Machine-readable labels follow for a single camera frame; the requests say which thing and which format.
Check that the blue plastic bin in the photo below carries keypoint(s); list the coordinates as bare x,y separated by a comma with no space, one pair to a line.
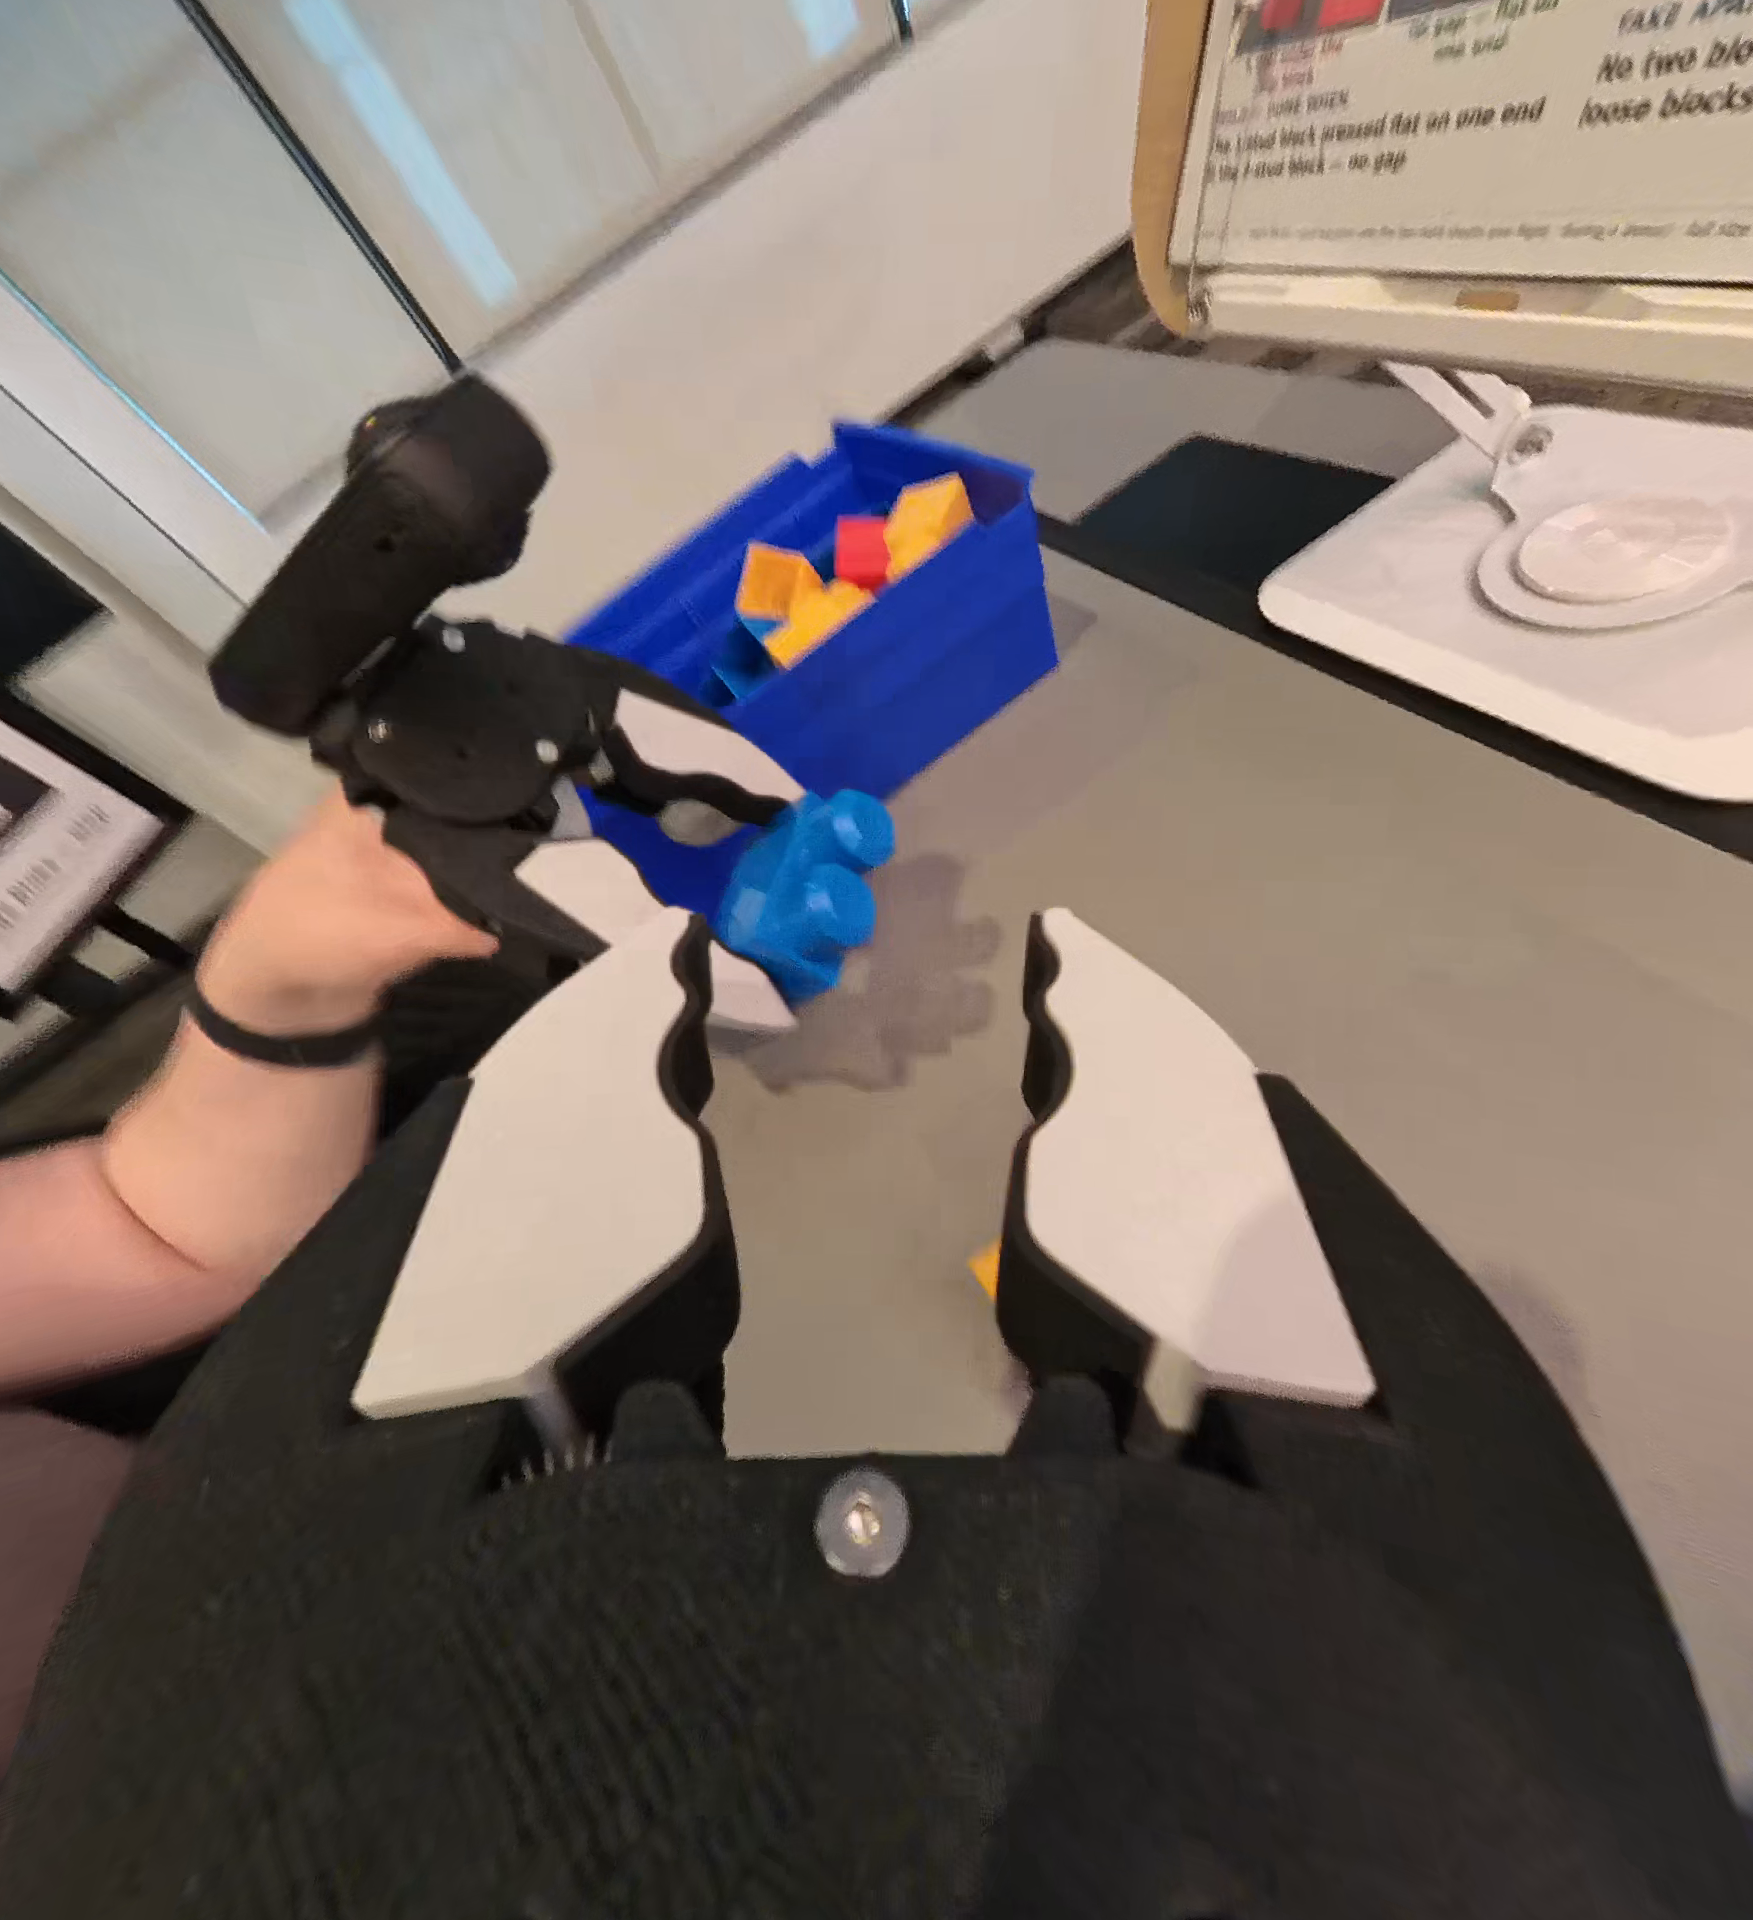
907,690

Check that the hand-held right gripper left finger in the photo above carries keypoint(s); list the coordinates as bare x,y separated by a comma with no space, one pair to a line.
547,1200

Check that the person's left forearm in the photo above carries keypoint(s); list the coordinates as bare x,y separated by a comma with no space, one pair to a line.
96,1245

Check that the heap of toy blocks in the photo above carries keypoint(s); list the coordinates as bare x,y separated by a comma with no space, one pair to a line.
800,607

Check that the person's left hand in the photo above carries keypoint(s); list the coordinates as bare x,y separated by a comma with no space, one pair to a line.
320,929

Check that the window with blinds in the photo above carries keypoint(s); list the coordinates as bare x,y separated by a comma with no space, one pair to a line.
140,226

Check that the white stand base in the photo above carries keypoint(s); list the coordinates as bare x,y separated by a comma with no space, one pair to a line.
1415,630

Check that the framed marker sign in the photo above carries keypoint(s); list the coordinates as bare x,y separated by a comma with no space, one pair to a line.
8,840

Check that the yellow one-stud block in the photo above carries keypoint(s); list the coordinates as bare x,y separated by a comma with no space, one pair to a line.
985,1272

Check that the black wristband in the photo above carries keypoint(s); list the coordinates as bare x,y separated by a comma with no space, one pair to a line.
270,1043

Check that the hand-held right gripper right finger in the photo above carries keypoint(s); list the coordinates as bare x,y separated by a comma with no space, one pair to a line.
1191,1200

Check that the black mat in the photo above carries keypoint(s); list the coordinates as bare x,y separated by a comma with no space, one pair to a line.
1221,509

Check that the blue two-stud block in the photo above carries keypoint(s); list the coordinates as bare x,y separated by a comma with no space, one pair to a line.
800,902

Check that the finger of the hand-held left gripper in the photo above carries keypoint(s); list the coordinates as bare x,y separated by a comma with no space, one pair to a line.
711,749
583,893

